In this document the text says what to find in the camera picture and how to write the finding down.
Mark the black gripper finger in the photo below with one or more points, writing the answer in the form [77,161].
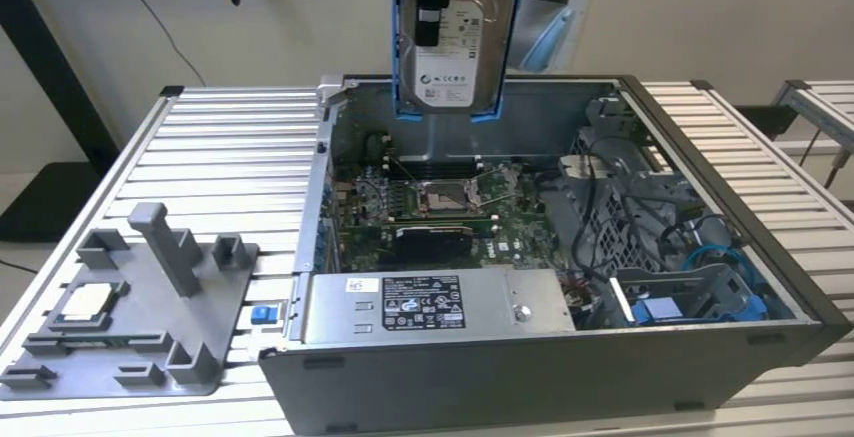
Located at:
[433,2]

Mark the hard disk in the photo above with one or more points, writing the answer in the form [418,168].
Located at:
[461,67]

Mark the grey disk bay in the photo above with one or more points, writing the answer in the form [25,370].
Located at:
[708,282]

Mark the blue disk carrier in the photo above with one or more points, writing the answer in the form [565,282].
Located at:
[657,311]

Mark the CPU socket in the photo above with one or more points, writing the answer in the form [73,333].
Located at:
[441,201]

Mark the black graphics card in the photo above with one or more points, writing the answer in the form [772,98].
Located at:
[430,244]

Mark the green motherboard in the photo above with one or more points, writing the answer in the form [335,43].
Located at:
[521,237]

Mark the grey perforated drive cage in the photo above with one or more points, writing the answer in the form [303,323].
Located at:
[614,227]

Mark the black box under side table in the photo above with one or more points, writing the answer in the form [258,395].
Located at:
[768,122]

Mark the metal slat side table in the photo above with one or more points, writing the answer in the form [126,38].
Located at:
[824,102]

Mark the silver power supply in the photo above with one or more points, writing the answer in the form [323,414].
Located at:
[334,307]

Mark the blue case latch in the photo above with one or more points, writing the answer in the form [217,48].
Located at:
[263,315]

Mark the grey plastic parts rack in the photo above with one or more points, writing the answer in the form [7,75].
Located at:
[161,317]

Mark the open black PC case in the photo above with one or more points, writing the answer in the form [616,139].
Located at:
[508,382]

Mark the silver CPU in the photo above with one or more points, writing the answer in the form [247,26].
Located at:
[87,302]

